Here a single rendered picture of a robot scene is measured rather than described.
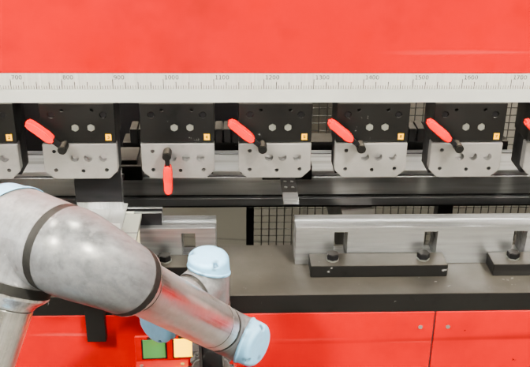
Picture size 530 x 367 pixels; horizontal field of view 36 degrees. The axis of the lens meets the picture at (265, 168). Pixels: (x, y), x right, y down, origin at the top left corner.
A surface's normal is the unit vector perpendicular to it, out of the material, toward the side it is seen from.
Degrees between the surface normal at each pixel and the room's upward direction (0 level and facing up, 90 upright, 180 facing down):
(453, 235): 90
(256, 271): 0
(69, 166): 90
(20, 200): 13
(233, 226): 0
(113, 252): 53
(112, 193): 90
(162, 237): 90
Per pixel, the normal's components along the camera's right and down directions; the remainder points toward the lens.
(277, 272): 0.01, -0.91
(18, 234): -0.44, -0.29
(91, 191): 0.04, 0.42
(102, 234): 0.56, -0.62
